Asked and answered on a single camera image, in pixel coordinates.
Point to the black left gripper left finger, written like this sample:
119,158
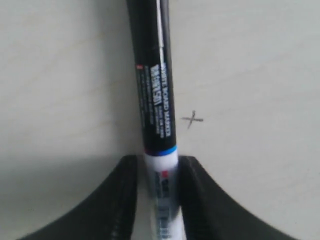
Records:
108,213

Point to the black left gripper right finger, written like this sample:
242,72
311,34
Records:
209,213

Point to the black and white whiteboard marker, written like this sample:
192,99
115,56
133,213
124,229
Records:
150,33

